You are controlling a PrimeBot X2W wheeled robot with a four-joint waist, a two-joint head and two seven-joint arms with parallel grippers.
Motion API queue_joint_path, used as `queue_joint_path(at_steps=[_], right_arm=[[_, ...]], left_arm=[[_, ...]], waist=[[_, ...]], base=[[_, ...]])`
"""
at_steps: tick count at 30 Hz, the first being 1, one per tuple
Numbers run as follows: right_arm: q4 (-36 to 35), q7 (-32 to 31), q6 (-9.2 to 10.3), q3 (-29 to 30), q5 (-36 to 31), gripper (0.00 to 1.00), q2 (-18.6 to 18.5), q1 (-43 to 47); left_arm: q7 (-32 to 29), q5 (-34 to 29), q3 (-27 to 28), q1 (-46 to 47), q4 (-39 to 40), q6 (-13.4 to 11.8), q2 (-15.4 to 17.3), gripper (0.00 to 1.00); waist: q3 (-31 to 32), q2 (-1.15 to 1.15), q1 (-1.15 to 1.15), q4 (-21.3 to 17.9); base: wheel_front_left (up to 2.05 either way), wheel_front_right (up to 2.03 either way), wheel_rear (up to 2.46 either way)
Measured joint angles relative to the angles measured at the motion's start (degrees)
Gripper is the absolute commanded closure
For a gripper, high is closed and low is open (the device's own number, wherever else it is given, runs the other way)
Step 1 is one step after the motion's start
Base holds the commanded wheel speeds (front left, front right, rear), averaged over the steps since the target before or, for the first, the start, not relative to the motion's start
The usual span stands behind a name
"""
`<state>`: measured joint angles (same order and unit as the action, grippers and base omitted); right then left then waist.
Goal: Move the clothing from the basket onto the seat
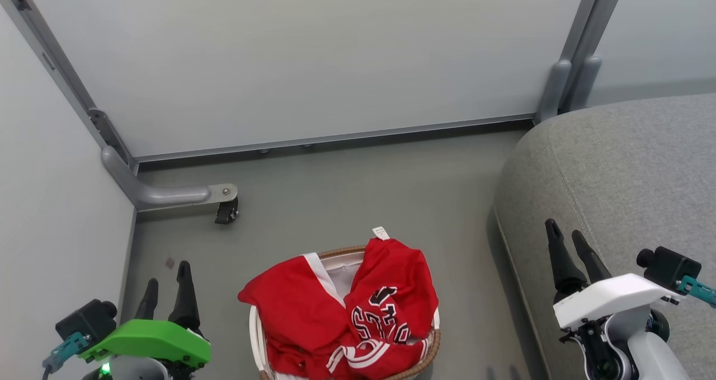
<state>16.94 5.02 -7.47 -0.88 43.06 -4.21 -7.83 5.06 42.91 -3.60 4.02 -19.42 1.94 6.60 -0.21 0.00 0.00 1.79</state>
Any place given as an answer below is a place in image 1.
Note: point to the grey partition bottom rail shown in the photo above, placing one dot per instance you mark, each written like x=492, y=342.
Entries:
x=335, y=137

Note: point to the grey partition post with foot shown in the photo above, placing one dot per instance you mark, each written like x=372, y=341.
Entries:
x=587, y=83
x=554, y=89

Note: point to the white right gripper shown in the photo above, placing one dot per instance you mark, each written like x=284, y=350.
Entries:
x=607, y=299

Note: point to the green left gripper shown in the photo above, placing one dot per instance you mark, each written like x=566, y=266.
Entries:
x=148, y=338

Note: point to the grey curved caster leg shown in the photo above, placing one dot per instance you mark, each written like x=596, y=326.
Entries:
x=168, y=194

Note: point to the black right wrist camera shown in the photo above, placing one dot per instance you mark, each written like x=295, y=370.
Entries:
x=668, y=268

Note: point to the red basketball jersey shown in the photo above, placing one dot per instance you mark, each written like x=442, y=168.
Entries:
x=296, y=313

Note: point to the white fabric basket liner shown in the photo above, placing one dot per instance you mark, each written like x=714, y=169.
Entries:
x=347, y=273

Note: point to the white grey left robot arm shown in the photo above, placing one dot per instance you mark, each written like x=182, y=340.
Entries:
x=131, y=370

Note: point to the grey fabric sofa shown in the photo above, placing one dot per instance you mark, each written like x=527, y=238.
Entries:
x=615, y=173

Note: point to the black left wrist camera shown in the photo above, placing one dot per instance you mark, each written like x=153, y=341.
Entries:
x=86, y=321

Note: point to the black caster wheel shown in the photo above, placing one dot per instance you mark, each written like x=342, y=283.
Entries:
x=226, y=212

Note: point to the grey partition corner post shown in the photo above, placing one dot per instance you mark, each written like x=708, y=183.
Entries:
x=56, y=55

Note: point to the wicker rimmed white laundry basket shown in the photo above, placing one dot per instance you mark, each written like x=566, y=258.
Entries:
x=256, y=341

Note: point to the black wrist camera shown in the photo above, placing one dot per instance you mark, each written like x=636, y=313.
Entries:
x=668, y=268
x=86, y=321

